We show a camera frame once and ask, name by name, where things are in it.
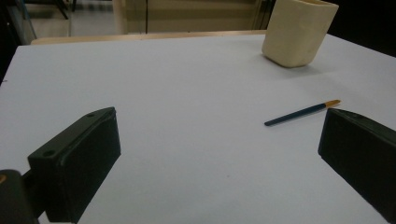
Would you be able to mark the blue paintbrush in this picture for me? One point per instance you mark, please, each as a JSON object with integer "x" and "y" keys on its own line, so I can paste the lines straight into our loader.
{"x": 299, "y": 114}

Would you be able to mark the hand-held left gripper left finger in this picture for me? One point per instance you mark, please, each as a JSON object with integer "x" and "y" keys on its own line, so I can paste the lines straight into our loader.
{"x": 81, "y": 161}

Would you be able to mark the cream pen holder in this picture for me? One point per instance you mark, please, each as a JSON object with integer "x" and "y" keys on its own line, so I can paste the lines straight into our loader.
{"x": 297, "y": 31}

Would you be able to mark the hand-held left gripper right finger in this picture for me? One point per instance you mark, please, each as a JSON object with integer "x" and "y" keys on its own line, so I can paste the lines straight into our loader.
{"x": 361, "y": 146}

